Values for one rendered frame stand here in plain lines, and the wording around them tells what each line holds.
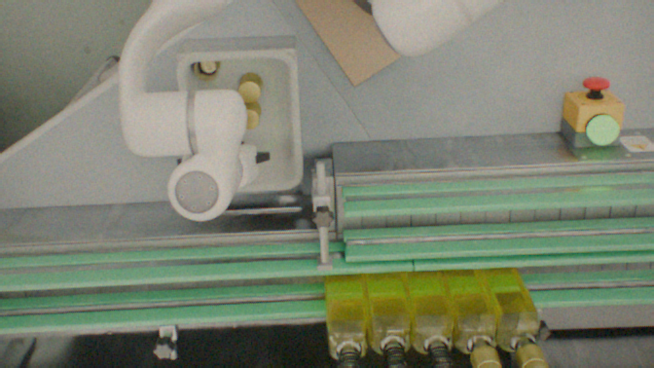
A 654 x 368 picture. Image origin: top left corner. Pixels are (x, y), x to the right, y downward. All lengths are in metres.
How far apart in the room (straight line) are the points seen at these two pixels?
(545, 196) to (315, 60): 0.41
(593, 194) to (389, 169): 0.29
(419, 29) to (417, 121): 0.42
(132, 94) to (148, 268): 0.35
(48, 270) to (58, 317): 0.07
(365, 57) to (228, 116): 0.37
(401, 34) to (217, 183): 0.27
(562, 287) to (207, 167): 0.61
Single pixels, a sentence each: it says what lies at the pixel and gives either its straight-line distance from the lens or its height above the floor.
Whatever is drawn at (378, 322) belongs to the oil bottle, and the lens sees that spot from 1.00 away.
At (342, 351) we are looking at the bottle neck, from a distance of 0.99.
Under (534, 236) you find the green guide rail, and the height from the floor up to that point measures 0.92.
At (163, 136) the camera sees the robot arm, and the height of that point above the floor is 1.10.
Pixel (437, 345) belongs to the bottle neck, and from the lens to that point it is 0.99.
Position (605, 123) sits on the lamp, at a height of 0.85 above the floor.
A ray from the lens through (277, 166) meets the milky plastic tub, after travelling 1.20.
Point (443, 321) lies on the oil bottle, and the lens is 1.01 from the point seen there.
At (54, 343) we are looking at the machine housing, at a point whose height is 0.84.
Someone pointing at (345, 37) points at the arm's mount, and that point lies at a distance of 1.15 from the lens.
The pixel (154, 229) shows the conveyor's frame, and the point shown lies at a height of 0.85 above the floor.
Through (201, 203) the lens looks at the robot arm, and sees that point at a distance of 0.86.
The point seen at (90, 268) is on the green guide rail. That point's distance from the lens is 1.18.
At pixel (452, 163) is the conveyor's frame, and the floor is 0.86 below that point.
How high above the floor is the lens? 1.88
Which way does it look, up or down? 64 degrees down
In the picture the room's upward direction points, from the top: 176 degrees clockwise
